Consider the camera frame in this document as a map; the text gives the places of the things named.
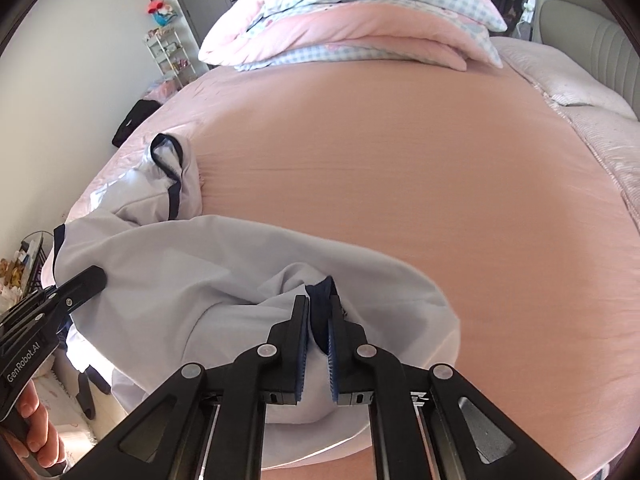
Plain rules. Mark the brown teddy bear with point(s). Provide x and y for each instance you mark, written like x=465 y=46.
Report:
x=11 y=273

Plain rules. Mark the grey padded headboard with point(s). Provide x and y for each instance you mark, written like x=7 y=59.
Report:
x=587 y=32

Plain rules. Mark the pink bed sheet mattress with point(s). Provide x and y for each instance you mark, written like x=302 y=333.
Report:
x=471 y=178

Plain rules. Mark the left black slipper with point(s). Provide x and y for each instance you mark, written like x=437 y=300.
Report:
x=84 y=397

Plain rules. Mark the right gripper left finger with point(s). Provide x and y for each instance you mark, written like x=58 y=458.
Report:
x=207 y=423

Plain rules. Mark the red blue plush toy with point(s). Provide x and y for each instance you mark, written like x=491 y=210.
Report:
x=161 y=12

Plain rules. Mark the person's left hand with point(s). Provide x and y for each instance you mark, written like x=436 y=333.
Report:
x=43 y=440

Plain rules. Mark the black bag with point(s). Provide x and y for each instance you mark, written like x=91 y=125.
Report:
x=140 y=112

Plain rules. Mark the white wire shelf rack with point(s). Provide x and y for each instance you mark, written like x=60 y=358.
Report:
x=169 y=55

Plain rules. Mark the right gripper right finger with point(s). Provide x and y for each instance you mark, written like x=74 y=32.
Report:
x=428 y=424

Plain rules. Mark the white navy-trimmed jacket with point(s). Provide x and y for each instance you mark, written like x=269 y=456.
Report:
x=185 y=287

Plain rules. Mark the folded pink checkered quilt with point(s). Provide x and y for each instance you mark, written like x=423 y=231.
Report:
x=256 y=34

